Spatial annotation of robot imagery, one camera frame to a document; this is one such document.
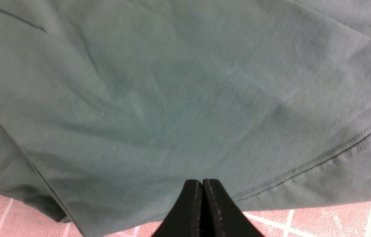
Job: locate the green long-sleeve shirt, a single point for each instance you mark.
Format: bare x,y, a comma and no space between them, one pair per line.
108,106

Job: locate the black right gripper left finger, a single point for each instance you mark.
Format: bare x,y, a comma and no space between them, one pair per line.
183,220

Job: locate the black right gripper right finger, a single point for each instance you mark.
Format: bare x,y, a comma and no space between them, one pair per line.
221,216

